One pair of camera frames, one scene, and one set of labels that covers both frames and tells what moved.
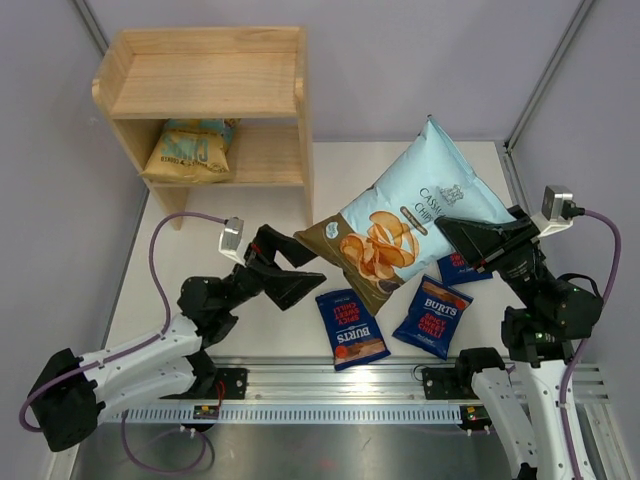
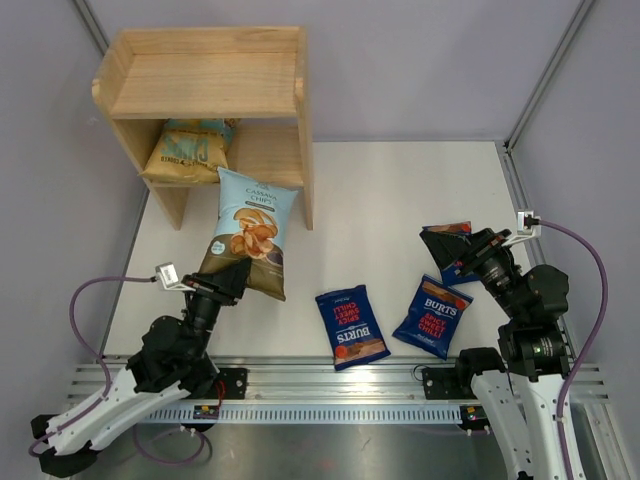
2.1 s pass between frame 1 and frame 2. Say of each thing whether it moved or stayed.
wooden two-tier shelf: stayed
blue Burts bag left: stayed
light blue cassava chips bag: moved
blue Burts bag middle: stayed
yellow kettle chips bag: stayed
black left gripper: moved
